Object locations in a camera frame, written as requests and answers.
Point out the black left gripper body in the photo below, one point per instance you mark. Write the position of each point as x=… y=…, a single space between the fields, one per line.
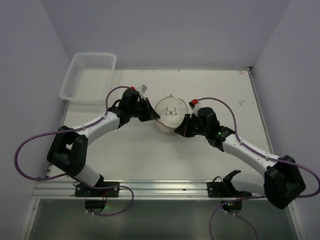
x=144 y=109

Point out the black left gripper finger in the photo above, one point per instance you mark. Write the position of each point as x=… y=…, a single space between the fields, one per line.
x=149 y=109
x=150 y=117

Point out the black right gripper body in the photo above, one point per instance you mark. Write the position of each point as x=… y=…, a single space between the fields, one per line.
x=189 y=125

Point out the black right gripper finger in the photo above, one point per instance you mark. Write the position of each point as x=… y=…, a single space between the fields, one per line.
x=182 y=131
x=186 y=121

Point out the white mesh laundry bag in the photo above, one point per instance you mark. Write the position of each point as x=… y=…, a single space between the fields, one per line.
x=172 y=111

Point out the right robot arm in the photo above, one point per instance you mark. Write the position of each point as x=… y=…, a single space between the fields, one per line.
x=283 y=182

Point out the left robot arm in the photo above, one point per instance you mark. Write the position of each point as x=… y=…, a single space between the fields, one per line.
x=68 y=151

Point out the white plastic basket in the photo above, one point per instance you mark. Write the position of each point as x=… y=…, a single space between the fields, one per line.
x=89 y=78

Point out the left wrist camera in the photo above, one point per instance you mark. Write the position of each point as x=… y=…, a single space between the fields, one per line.
x=142 y=90

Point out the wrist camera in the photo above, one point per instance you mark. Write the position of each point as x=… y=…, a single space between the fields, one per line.
x=195 y=106
x=142 y=90

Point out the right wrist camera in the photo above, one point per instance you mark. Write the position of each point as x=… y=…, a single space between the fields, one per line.
x=195 y=106

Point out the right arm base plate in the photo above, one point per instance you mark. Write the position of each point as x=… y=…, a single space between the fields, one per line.
x=220 y=189

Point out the aluminium right side rail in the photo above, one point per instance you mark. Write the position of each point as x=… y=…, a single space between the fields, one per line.
x=250 y=74

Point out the aluminium rail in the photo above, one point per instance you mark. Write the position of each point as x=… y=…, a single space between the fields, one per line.
x=250 y=74
x=66 y=188

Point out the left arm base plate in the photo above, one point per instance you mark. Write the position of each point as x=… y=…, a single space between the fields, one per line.
x=108 y=189

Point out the aluminium front rail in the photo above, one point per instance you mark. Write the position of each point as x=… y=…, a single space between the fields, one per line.
x=66 y=188

